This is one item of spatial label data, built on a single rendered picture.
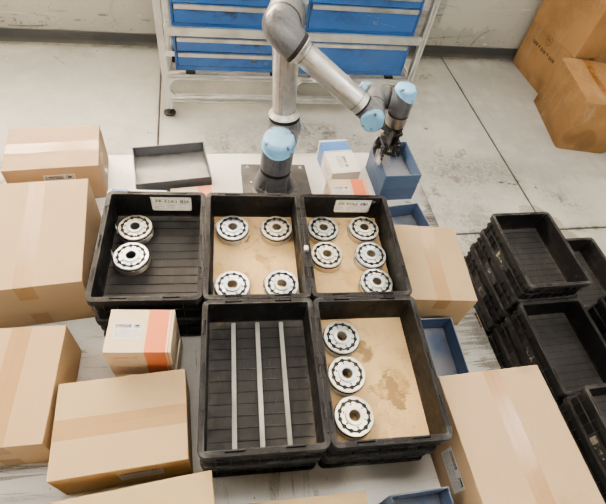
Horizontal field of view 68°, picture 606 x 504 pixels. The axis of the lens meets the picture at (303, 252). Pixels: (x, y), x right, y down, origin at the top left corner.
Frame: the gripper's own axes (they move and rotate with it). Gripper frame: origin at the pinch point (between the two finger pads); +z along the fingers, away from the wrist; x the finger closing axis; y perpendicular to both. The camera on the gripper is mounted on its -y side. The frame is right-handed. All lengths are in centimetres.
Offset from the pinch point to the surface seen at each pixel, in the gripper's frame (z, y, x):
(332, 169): 3.4, 0.2, -18.6
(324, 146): 3.4, -13.6, -19.1
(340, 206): -6.4, 28.7, -23.9
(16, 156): -4, -3, -130
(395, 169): 5.0, -0.5, 8.9
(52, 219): -8, 30, -114
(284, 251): -1, 42, -45
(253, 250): -1, 41, -55
